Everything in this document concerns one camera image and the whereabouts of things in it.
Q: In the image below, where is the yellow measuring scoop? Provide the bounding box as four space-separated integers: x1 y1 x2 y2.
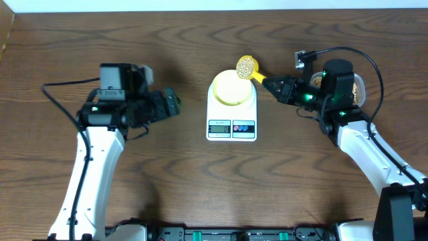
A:
235 55 265 84

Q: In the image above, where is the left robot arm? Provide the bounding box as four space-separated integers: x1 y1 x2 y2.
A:
47 63 180 240

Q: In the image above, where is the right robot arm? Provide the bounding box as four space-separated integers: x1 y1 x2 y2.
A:
261 59 427 240

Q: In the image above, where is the pale yellow bowl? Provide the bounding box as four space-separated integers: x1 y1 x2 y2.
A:
212 70 252 106

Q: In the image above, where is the white digital kitchen scale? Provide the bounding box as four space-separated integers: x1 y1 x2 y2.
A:
206 82 257 142

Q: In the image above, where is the clear plastic container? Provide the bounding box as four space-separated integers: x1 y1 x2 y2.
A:
310 72 366 107

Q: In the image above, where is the soybeans pile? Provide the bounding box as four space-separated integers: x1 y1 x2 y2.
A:
311 76 358 104

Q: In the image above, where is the cardboard box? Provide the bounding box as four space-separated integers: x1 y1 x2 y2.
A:
0 0 15 57

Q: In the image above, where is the left black cable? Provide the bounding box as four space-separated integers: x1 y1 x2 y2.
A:
41 77 101 241

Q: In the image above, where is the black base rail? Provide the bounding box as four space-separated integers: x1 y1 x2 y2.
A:
105 218 338 241

